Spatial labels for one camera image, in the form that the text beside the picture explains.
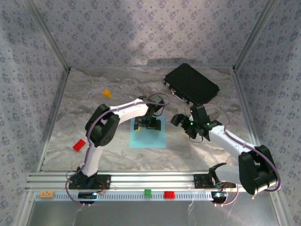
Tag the light blue paper sheet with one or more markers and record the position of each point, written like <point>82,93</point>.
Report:
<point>148,140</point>

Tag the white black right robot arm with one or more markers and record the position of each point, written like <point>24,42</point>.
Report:
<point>225,141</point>

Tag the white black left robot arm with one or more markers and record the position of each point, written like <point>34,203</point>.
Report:
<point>92,160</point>

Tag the black hard case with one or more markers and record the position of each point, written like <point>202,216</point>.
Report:
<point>191,83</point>

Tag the small yellow cube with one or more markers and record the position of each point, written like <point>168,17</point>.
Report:
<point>107,93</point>

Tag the large red toy brick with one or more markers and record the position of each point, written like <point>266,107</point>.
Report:
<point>79,145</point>

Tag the small green toy brick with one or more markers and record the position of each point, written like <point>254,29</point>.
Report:
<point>148,193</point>

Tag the small red toy brick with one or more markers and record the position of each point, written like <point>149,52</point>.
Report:
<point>169,195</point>

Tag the black right controller board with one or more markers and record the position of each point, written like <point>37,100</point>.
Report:
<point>218,195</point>

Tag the black controller board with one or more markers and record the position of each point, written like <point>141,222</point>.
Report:
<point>218,195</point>
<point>85,195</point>

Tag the black left controller board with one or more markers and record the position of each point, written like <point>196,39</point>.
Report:
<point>85,195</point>

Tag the orange label plate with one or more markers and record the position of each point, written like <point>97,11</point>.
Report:
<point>47,194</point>

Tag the aluminium floor edge rail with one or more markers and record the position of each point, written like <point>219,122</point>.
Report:
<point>54,117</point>
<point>245,106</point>

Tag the aluminium mounting rail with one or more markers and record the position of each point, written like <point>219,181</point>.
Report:
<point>152,181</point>

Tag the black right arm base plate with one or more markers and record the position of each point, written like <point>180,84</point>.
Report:
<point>200,181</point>

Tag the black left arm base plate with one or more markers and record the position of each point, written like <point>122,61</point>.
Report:
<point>105,181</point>

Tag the aluminium upright frame post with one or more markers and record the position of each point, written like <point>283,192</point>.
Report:
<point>255,35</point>
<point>49,35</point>

